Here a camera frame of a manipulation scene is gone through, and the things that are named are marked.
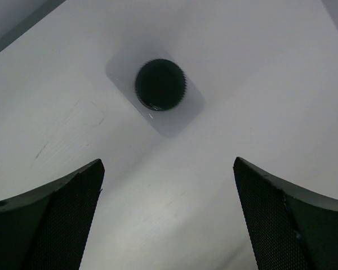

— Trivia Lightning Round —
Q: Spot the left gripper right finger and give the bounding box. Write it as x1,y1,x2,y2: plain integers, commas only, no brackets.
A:
233,157,338,269

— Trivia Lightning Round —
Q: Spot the clear bottle black cap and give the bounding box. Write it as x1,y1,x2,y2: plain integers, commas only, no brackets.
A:
106,44,205,137

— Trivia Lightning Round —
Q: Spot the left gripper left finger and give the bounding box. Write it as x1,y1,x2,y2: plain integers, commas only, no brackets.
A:
0,159,105,269

